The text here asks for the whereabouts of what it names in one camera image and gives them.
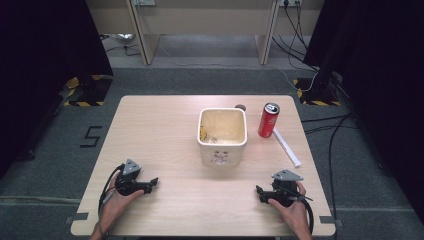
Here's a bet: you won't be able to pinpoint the person's right hand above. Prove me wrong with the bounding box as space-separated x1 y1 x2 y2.
267 180 312 236

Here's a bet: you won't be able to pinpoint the cream square waste bin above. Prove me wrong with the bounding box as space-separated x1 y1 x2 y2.
196 107 249 169

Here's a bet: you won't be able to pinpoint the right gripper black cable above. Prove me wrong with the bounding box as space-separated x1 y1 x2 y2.
283 186 316 235

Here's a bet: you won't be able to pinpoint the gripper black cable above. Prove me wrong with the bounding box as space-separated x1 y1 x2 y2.
97 163 125 215
283 186 316 235

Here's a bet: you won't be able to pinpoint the thin black floor cable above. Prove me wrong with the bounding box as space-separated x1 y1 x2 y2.
99 34 142 58

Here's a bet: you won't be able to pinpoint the white long stick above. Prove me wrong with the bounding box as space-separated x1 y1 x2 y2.
272 128 302 168

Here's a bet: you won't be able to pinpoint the grey tape strip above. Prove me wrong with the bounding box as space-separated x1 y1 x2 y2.
64 211 90 225
318 215 344 228

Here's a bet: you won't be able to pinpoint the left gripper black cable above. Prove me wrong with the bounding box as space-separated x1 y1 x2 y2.
97 163 125 215

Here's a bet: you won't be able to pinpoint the black wall socket cables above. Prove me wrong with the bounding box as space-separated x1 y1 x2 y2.
271 0 320 73

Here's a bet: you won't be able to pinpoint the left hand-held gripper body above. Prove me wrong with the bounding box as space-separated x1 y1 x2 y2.
114 158 152 197

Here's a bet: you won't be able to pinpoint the person's left hand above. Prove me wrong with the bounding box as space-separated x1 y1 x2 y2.
98 173 145 233

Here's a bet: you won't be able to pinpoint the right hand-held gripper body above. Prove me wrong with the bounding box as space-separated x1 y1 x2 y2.
266 168 305 208

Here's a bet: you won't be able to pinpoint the black stand base striped tape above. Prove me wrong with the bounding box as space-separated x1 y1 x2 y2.
292 76 343 108
62 74 114 108

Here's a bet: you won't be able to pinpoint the black curtain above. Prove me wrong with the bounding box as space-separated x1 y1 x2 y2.
0 0 114 181
302 0 424 214

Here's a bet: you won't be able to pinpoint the red drink can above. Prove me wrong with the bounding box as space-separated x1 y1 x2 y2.
257 102 281 139

